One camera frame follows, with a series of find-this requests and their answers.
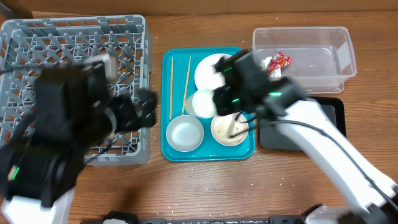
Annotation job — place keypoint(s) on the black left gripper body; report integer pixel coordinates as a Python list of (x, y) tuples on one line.
[(131, 112)]

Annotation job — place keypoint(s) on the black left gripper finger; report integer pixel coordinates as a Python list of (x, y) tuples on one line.
[(147, 99), (147, 118)]

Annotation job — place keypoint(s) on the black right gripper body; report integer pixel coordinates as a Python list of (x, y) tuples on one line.
[(231, 103)]

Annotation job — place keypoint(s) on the white cup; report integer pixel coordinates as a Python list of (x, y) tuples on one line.
[(200, 104)]

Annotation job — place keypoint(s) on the small white bowl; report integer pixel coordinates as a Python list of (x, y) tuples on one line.
[(230, 119)]

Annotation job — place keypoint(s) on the white paper napkin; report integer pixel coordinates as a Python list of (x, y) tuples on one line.
[(266, 66)]

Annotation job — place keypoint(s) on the red snack wrapper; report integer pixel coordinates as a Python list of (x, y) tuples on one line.
[(278, 61)]

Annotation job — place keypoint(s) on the cooked rice leftovers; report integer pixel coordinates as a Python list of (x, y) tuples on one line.
[(223, 134)]

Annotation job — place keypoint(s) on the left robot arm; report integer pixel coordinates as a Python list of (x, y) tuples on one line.
[(74, 111)]

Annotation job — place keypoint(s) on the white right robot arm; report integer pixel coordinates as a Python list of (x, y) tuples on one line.
[(371, 196)]

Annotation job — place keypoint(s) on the black waste tray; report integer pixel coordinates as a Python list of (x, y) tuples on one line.
[(270, 138)]

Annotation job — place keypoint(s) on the grey dishwasher rack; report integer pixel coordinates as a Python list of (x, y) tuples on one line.
[(28, 44)]

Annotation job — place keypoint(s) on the large white round plate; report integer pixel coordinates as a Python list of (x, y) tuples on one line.
[(205, 75)]

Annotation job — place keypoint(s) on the grey metal bowl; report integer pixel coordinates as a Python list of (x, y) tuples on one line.
[(185, 133)]

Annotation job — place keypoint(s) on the teal plastic tray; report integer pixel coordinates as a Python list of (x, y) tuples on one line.
[(209, 150)]

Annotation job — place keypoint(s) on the left wooden chopstick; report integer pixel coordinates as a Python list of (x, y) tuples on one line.
[(171, 88)]

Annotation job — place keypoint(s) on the wooden chopstick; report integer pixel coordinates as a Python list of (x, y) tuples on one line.
[(186, 84), (171, 88)]

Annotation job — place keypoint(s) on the right wooden chopstick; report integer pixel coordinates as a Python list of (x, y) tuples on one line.
[(186, 84)]

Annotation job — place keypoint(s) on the clear plastic bin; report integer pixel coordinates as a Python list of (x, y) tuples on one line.
[(322, 57)]

